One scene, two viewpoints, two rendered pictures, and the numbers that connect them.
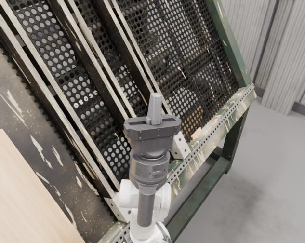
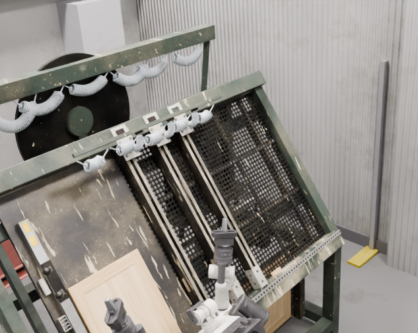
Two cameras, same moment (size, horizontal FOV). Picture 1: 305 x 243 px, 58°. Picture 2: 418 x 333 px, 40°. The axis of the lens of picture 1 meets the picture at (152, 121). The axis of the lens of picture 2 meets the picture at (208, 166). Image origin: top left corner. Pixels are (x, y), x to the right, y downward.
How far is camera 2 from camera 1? 212 cm
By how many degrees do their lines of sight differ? 19
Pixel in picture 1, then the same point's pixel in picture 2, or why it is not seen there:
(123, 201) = (210, 273)
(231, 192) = not seen: outside the picture
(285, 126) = (415, 289)
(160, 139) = (227, 239)
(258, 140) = (378, 304)
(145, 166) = (220, 251)
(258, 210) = not seen: outside the picture
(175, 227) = not seen: outside the picture
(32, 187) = (152, 287)
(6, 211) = (138, 299)
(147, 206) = (222, 271)
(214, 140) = (293, 278)
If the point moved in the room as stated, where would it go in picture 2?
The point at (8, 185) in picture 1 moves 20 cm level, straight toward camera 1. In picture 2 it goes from (139, 284) to (160, 302)
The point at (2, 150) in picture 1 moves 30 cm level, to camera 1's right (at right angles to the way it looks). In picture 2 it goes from (137, 261) to (194, 261)
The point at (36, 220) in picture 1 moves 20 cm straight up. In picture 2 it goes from (154, 310) to (149, 277)
